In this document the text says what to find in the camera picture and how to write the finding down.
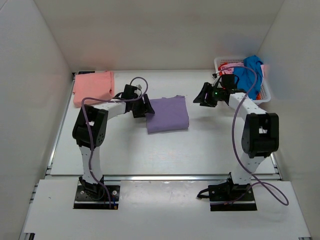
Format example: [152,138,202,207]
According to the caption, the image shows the purple t shirt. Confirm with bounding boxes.
[146,95,189,135]

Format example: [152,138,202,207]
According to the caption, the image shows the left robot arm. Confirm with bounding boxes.
[72,84,155,202]

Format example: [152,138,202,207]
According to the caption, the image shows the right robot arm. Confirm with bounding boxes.
[193,74,279,202]

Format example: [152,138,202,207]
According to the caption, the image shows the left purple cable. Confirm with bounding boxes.
[81,76,149,210]

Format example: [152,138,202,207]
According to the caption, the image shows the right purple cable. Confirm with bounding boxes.
[209,65,290,207]

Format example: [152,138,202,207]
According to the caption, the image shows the folded pink t shirt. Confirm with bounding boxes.
[73,71,115,108]

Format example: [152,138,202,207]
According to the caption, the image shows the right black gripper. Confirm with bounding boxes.
[193,83,225,108]

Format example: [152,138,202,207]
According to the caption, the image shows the orange t shirt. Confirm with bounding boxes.
[218,63,234,73]

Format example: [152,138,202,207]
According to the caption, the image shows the purple cable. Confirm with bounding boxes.
[209,65,290,207]
[81,76,149,210]

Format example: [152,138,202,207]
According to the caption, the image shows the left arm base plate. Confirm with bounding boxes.
[73,182,121,210]

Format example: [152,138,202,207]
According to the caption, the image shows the light pink t shirt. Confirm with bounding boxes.
[218,62,244,75]

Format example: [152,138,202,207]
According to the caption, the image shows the blue t shirt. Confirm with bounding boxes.
[233,55,263,100]

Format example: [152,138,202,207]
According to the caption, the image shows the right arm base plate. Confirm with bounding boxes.
[196,182,258,212]

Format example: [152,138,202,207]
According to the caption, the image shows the white plastic basket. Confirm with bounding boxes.
[214,56,271,105]

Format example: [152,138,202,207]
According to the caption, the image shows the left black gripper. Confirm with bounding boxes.
[131,94,154,119]

